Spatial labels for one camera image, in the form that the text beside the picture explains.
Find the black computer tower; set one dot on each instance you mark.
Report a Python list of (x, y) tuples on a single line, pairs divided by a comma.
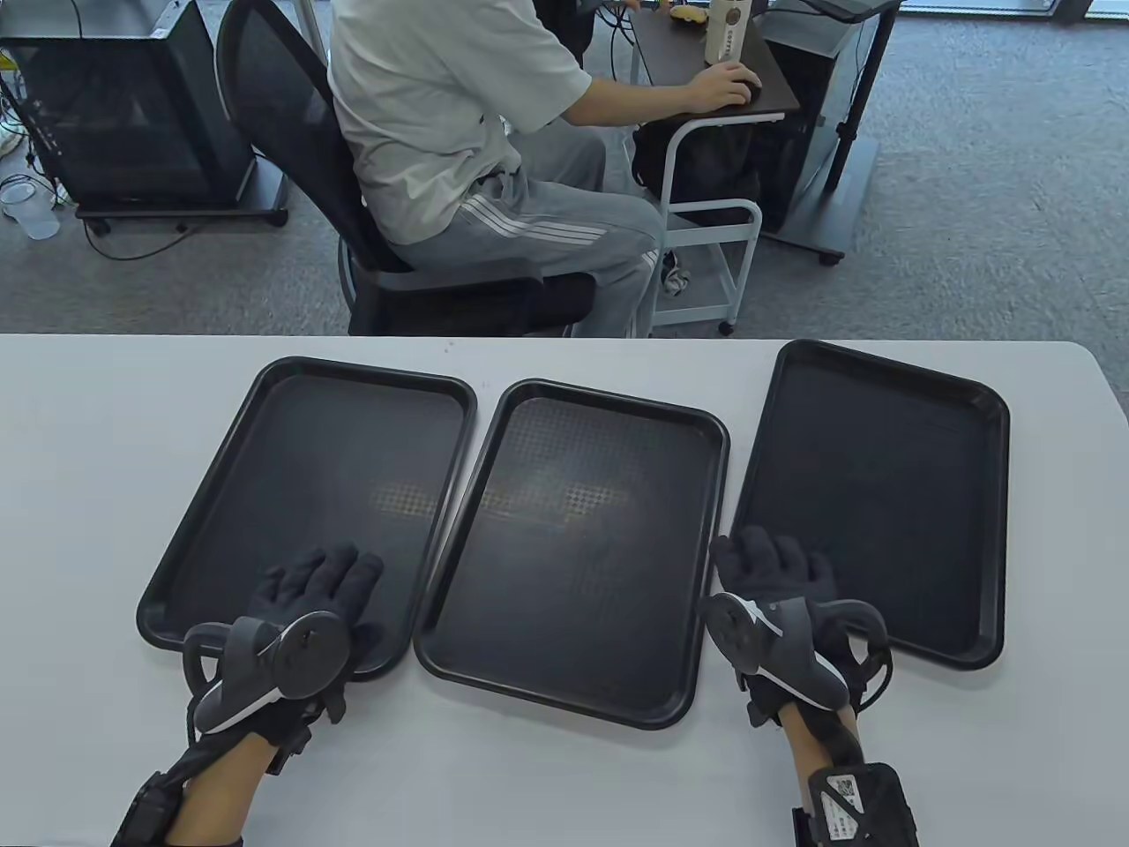
[(798, 159)]

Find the black mesh office chair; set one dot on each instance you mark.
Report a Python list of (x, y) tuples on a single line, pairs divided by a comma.
[(282, 115)]

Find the black plastic tray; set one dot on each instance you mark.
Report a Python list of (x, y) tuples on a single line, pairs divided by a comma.
[(573, 573), (335, 441), (882, 485)]

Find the grey wheeled base plate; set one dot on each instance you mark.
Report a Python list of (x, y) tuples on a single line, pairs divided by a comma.
[(847, 212)]

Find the black backpack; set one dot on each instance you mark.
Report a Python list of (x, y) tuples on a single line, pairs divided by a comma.
[(706, 168)]

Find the person's right forearm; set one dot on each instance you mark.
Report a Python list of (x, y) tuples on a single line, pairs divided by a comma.
[(816, 741)]

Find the black chrome base office chair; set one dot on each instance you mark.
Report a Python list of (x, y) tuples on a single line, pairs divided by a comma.
[(560, 26)]

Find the clear plastic cup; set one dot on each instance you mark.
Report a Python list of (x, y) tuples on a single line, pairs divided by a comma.
[(31, 216)]

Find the brown top white side table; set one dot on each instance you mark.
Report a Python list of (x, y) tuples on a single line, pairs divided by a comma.
[(670, 44)]

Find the person's left hand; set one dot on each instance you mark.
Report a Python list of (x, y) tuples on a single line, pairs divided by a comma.
[(326, 582)]

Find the white grey cloth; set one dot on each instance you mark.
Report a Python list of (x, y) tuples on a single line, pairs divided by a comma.
[(676, 278)]

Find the black computer case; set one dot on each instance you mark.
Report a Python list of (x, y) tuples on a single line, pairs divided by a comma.
[(115, 115)]

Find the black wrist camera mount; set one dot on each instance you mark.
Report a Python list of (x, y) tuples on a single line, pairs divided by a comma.
[(860, 803), (141, 812)]

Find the white drink bottle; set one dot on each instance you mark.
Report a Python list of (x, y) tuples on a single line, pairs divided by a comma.
[(725, 40)]

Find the grey wheeled stand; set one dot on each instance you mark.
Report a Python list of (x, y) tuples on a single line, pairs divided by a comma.
[(256, 194)]

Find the black support pole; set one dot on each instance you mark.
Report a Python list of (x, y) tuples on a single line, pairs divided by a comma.
[(860, 97)]

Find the black computer mouse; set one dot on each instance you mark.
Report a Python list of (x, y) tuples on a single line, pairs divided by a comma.
[(755, 86)]

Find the person's right hand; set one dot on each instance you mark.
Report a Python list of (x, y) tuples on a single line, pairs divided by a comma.
[(776, 569)]

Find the yellow snack item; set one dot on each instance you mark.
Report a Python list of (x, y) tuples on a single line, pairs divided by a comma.
[(688, 14)]

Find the person's left forearm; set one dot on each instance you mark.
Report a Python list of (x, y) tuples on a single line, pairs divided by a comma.
[(220, 794)]

